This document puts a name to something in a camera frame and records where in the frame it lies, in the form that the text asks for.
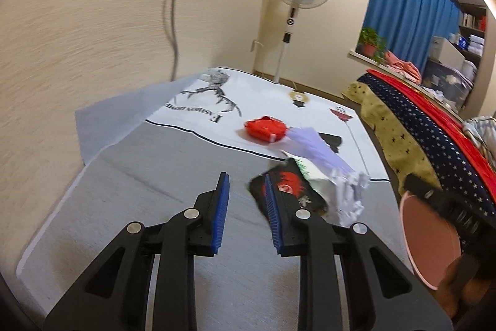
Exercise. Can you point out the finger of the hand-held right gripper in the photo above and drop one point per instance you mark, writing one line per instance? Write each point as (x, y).
(426, 191)

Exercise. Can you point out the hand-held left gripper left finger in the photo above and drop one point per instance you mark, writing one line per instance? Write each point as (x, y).
(221, 214)

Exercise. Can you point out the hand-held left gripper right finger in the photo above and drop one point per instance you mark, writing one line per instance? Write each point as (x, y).
(273, 214)

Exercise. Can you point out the black packet with red print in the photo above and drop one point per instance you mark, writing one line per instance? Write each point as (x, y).
(290, 185)

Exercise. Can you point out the white green wrapper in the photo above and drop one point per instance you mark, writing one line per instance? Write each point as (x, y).
(306, 170)

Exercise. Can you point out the white paper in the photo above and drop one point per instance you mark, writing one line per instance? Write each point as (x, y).
(348, 199)

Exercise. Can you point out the red snack packet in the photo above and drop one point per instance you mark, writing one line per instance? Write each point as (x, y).
(263, 127)

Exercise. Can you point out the person's right hand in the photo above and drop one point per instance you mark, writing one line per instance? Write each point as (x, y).
(461, 288)

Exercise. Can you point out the navy starry blanket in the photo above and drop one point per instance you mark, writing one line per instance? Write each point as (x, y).
(426, 137)

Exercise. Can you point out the yellow bed sheet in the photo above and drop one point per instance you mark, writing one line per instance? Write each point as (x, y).
(387, 129)

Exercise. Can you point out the grey white printed tablecloth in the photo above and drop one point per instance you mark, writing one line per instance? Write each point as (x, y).
(155, 168)

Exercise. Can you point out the red blanket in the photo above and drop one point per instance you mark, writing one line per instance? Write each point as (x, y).
(434, 110)

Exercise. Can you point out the striped duvet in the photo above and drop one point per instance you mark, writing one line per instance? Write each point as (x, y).
(484, 127)

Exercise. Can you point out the white clothes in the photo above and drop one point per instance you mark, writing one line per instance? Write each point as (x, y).
(432, 93)

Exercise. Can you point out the clear storage bin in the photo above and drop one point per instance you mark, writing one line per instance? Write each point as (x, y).
(445, 83)

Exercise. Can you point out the pink cloth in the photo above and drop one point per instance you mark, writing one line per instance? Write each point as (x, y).
(403, 67)

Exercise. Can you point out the white lidded container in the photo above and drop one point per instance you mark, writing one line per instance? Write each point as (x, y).
(469, 68)

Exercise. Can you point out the white cardboard box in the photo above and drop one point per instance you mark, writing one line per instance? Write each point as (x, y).
(445, 51)

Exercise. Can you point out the white windowsill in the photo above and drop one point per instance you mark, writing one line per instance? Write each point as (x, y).
(358, 55)

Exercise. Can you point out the potted green plant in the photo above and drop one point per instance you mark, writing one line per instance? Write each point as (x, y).
(370, 48)

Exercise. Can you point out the blue box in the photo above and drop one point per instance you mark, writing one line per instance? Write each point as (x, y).
(462, 41)

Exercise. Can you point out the stack of white packs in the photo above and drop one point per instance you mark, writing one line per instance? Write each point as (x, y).
(476, 44)

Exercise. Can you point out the wooden bookshelf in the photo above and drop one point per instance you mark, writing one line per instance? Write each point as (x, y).
(471, 24)

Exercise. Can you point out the blue curtain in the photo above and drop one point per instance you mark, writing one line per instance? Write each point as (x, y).
(407, 13)

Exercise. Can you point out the white wall outlet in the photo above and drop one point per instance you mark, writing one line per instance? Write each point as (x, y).
(253, 46)

